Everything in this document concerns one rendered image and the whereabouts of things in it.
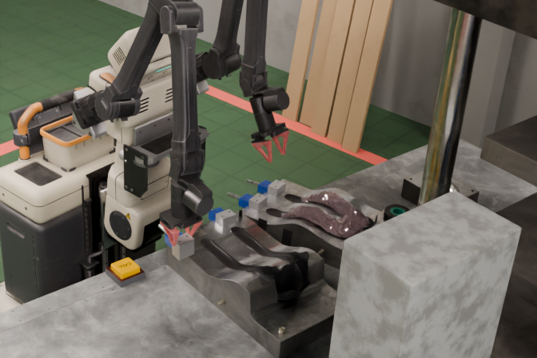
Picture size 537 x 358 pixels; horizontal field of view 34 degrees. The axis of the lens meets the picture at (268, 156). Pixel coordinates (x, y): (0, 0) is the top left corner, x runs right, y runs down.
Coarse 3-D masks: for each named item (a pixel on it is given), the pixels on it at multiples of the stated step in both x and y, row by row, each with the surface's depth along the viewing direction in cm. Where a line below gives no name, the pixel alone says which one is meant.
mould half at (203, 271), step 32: (256, 224) 259; (192, 256) 244; (256, 256) 246; (224, 288) 233; (256, 288) 225; (320, 288) 239; (256, 320) 226; (288, 320) 226; (320, 320) 227; (288, 352) 223
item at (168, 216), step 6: (174, 204) 230; (180, 204) 229; (168, 210) 235; (174, 210) 231; (180, 210) 230; (186, 210) 231; (192, 210) 236; (162, 216) 233; (168, 216) 233; (174, 216) 232; (180, 216) 231; (186, 216) 232; (192, 216) 234; (198, 216) 235; (168, 222) 231; (174, 222) 231; (180, 222) 231
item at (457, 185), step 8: (416, 176) 295; (408, 184) 292; (416, 184) 290; (456, 184) 292; (464, 184) 292; (408, 192) 293; (416, 192) 290; (464, 192) 288; (472, 192) 288; (408, 200) 294; (416, 200) 291; (472, 200) 288
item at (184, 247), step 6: (162, 228) 245; (180, 234) 242; (186, 234) 240; (168, 240) 241; (180, 240) 238; (186, 240) 238; (192, 240) 238; (174, 246) 238; (180, 246) 236; (186, 246) 238; (192, 246) 240; (174, 252) 240; (180, 252) 237; (186, 252) 239; (192, 252) 241; (180, 258) 239
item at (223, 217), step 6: (210, 210) 262; (216, 210) 262; (222, 210) 262; (228, 210) 260; (210, 216) 261; (216, 216) 258; (222, 216) 257; (228, 216) 257; (234, 216) 258; (216, 222) 259; (222, 222) 256; (228, 222) 258; (234, 222) 259
